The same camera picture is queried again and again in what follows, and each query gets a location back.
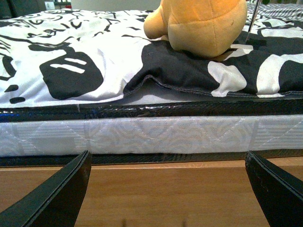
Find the wooden bed frame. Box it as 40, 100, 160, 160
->
0, 157, 303, 227

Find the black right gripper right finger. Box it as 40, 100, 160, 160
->
245, 151, 303, 227

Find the black and white patterned blanket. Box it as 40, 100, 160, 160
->
0, 9, 303, 108

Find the orange plush toy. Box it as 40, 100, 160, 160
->
143, 0, 248, 58

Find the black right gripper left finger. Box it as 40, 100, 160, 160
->
0, 150, 92, 227

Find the grey striped pillow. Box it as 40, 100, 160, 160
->
255, 3, 303, 22

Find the white quilted mattress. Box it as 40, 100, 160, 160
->
0, 95, 303, 167

